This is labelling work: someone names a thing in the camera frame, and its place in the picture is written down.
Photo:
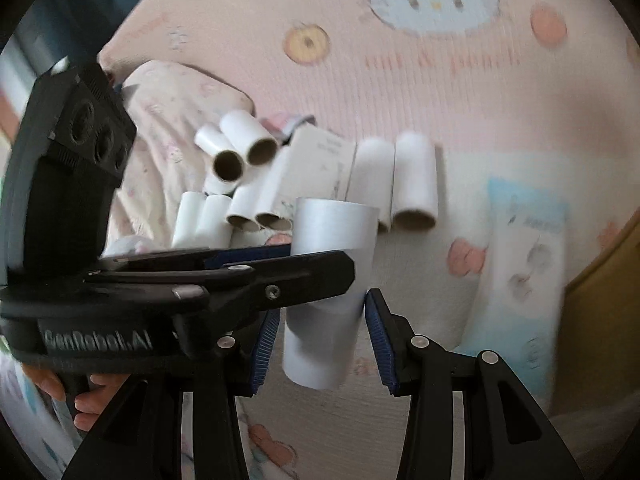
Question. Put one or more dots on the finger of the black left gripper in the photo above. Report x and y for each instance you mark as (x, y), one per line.
(252, 286)
(192, 259)

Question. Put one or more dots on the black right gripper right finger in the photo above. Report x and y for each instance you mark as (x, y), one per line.
(506, 433)

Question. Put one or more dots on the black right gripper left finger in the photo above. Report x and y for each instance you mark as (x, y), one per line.
(135, 438)

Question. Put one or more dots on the person's left hand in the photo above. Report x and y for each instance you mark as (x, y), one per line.
(89, 405)

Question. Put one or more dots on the brown cardboard box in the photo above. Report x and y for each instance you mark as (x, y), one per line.
(597, 356)

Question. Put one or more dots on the light blue wet wipes pack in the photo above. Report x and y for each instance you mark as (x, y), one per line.
(517, 307)

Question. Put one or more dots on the white floral patterned cloth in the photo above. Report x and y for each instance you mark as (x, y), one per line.
(168, 102)

